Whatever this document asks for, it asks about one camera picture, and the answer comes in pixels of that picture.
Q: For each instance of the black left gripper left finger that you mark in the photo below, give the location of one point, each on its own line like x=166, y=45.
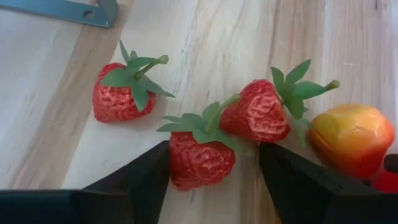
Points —
x=146, y=186

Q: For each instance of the grey perforated metal shelf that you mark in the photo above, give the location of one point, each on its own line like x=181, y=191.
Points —
x=62, y=11

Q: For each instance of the small orange peach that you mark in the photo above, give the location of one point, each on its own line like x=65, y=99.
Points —
x=351, y=140

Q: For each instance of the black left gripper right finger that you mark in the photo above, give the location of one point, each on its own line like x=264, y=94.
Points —
x=295, y=193

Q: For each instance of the red plastic strawberry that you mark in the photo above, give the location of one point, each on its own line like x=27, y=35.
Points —
x=118, y=102
x=199, y=161
x=387, y=184
x=255, y=112

